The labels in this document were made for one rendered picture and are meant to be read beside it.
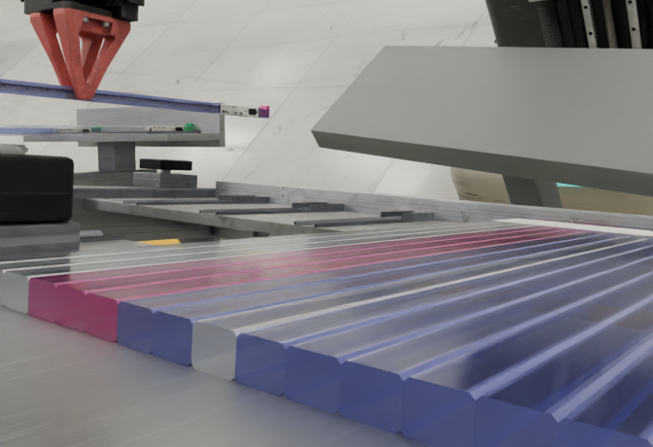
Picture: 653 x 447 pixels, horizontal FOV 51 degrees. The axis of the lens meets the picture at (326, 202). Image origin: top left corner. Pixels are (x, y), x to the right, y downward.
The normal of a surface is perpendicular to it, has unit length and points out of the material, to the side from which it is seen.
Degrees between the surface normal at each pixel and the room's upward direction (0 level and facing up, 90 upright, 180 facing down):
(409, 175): 0
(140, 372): 45
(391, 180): 0
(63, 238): 90
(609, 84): 0
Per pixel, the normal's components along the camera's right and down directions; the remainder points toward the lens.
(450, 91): -0.38, -0.70
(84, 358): 0.06, -1.00
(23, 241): 0.80, 0.07
